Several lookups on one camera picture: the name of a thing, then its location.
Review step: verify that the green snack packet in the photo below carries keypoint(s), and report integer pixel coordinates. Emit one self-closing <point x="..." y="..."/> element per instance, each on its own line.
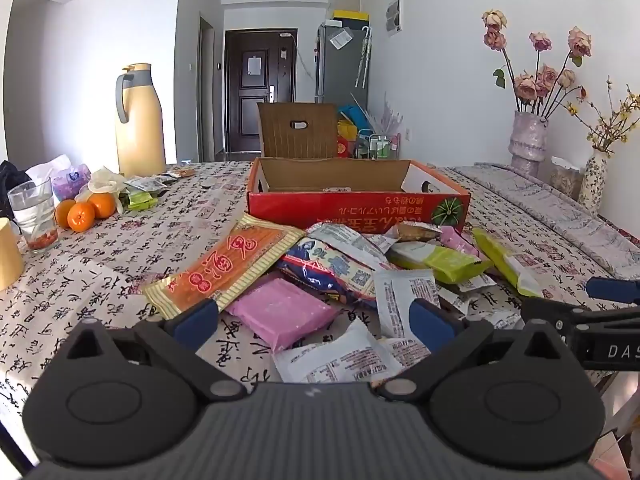
<point x="440" y="262"/>

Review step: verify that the white wall panel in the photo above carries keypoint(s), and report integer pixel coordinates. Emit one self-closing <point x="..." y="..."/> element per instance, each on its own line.
<point x="394" y="14"/>

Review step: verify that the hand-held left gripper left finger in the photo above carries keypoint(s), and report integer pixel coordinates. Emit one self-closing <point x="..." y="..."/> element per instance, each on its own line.
<point x="192" y="322"/>

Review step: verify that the yellow box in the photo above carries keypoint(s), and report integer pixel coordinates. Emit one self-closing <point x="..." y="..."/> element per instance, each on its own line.
<point x="350" y="14"/>

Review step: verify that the yellow blue bag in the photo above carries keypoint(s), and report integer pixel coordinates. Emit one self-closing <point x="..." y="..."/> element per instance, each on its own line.
<point x="352" y="120"/>

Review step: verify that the yellow-green long snack packet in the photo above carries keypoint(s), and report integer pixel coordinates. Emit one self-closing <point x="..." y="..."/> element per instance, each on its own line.
<point x="505" y="257"/>

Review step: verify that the tan cookie packet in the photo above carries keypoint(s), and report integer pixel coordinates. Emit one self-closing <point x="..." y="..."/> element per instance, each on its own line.
<point x="181" y="173"/>

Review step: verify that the dried lavender bunch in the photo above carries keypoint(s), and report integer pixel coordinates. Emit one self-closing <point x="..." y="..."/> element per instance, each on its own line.
<point x="385" y="115"/>

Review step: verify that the speckled vase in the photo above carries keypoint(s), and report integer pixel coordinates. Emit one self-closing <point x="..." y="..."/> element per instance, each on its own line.
<point x="594" y="180"/>

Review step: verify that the dark brown door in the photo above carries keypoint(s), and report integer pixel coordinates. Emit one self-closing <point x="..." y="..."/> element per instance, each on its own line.
<point x="257" y="90"/>

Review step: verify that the yellow flower branches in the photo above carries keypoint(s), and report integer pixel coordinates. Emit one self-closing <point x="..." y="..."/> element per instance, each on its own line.
<point x="617" y="115"/>

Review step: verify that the brown cookie packet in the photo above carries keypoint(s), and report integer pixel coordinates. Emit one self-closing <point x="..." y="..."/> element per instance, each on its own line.
<point x="417" y="230"/>

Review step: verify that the pink textured vase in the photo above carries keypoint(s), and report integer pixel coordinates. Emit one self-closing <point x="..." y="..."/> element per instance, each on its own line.
<point x="527" y="142"/>

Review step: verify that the black bag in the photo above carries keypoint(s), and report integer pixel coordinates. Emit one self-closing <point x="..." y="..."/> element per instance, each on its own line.
<point x="12" y="177"/>

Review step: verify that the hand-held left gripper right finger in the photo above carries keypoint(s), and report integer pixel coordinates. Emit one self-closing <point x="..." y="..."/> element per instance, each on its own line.
<point x="432" y="321"/>

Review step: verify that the white grey small packet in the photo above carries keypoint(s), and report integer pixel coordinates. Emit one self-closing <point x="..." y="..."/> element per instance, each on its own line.
<point x="145" y="183"/>

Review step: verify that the yellow cup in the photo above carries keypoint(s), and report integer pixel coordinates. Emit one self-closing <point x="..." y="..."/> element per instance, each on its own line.
<point x="7" y="255"/>

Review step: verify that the white printed snack packet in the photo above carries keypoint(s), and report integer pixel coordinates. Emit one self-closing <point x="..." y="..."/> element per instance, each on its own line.
<point x="400" y="300"/>
<point x="330" y="360"/>

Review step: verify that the purple tissue pack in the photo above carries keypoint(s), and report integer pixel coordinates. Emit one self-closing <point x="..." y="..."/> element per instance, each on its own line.
<point x="70" y="180"/>

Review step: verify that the glass cup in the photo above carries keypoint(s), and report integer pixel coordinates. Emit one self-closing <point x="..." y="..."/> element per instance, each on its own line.
<point x="32" y="215"/>

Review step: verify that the grey refrigerator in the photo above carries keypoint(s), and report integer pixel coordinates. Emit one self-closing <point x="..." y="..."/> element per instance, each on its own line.
<point x="342" y="65"/>

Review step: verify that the yellow thermos jug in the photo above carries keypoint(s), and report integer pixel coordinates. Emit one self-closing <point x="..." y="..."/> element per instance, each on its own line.
<point x="140" y="120"/>

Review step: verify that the white folded umbrella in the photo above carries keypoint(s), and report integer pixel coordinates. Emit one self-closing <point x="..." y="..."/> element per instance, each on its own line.
<point x="364" y="55"/>

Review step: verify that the red gift box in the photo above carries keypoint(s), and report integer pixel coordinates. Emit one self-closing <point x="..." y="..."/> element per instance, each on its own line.
<point x="346" y="147"/>

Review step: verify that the small green packet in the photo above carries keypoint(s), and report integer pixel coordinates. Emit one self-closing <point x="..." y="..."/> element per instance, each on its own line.
<point x="141" y="202"/>

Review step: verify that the orange gold snack packet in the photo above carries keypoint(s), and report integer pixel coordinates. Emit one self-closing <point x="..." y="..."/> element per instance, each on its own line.
<point x="235" y="265"/>

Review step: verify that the grey folded blanket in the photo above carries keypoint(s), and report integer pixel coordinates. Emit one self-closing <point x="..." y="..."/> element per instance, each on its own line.
<point x="560" y="205"/>

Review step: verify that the blue white noodle bag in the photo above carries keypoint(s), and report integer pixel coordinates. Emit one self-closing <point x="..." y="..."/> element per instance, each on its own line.
<point x="330" y="265"/>

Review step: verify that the light pink small packet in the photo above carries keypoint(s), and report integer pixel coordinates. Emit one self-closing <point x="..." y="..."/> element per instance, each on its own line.
<point x="457" y="240"/>

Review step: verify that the dried roses bouquet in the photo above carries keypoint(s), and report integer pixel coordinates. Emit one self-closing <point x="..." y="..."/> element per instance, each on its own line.
<point x="542" y="75"/>

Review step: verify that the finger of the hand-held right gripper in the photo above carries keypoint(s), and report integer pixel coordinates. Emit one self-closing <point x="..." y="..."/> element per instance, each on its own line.
<point x="547" y="312"/>
<point x="612" y="290"/>

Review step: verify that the pink snack packet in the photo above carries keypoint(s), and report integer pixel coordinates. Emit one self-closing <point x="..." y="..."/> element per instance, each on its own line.
<point x="285" y="310"/>

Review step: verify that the cream plastic bag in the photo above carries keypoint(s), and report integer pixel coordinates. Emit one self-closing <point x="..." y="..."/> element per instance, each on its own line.
<point x="105" y="182"/>

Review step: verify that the red cardboard box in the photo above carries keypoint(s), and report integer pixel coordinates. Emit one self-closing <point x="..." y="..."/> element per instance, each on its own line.
<point x="350" y="195"/>

